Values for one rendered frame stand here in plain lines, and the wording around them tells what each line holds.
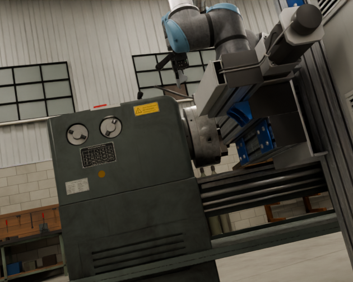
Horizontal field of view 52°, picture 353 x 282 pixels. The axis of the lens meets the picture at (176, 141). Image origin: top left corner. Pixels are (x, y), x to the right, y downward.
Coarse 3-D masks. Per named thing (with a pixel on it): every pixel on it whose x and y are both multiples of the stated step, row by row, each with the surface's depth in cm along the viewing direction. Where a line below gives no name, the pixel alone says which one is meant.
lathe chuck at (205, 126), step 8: (200, 120) 169; (208, 120) 169; (200, 128) 168; (208, 128) 168; (216, 128) 168; (200, 136) 168; (216, 136) 168; (208, 144) 168; (216, 144) 169; (208, 152) 170; (216, 152) 171; (208, 160) 173
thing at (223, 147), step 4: (220, 136) 180; (220, 140) 178; (220, 144) 177; (228, 144) 178; (220, 148) 175; (224, 148) 175; (224, 152) 174; (216, 156) 173; (220, 156) 174; (216, 160) 176
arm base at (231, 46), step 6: (234, 36) 120; (240, 36) 120; (246, 36) 123; (222, 42) 121; (228, 42) 120; (234, 42) 119; (240, 42) 119; (246, 42) 121; (216, 48) 123; (222, 48) 120; (228, 48) 119; (234, 48) 118; (240, 48) 118; (246, 48) 118; (216, 54) 123
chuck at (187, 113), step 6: (186, 108) 179; (186, 114) 173; (192, 114) 172; (192, 120) 170; (192, 126) 168; (192, 132) 168; (192, 138) 167; (198, 138) 168; (192, 144) 171; (198, 144) 168; (198, 150) 169; (198, 156) 170; (198, 162) 173
